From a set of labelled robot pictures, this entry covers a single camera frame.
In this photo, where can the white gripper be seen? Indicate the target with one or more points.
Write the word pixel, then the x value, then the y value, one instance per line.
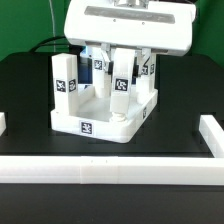
pixel 164 27

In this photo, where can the white desk top tray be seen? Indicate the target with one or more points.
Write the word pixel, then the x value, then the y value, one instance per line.
pixel 94 118

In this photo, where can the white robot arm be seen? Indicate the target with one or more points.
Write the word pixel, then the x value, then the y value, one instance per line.
pixel 134 29

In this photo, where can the white right obstacle rail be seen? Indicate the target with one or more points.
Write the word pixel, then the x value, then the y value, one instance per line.
pixel 213 135

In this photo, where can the white obstacle rail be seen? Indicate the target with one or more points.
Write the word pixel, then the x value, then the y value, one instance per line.
pixel 111 170
pixel 213 135

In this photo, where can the white front obstacle rail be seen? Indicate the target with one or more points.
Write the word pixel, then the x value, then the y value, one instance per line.
pixel 111 170

